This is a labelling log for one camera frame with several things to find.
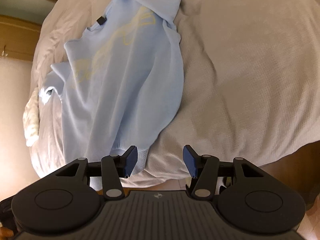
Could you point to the light blue sweatshirt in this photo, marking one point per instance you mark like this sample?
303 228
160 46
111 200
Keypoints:
122 82

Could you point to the wooden door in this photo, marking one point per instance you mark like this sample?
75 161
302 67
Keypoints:
21 22

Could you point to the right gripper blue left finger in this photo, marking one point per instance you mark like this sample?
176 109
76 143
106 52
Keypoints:
114 168

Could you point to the cream folded cloth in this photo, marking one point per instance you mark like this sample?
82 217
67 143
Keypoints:
31 119

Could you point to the grey bed cover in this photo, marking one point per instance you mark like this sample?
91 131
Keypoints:
251 84

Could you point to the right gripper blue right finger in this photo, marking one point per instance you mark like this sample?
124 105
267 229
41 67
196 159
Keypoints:
203 170

